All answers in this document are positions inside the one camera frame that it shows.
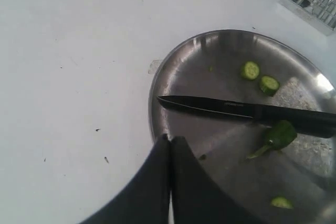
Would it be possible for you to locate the round steel plate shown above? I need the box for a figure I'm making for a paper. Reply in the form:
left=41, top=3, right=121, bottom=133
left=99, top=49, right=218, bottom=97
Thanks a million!
left=149, top=30, right=335, bottom=223

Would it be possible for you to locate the small green vegetable slice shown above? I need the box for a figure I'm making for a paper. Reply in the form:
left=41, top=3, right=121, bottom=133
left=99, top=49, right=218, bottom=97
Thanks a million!
left=270, top=196, right=293, bottom=209

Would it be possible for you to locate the round cucumber slice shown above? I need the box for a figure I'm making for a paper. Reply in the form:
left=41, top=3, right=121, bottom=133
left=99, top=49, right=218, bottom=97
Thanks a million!
left=240, top=61, right=260, bottom=80

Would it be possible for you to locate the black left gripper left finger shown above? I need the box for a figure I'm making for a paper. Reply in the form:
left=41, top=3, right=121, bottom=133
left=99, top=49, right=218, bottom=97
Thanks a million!
left=83, top=134, right=170, bottom=223

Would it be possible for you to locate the thick cucumber slice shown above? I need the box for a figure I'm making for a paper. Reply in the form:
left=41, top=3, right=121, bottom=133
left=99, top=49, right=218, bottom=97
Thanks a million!
left=259, top=76, right=280, bottom=97

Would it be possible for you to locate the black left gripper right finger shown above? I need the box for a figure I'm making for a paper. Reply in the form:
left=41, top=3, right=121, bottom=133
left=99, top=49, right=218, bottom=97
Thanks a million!
left=171, top=136, right=263, bottom=223

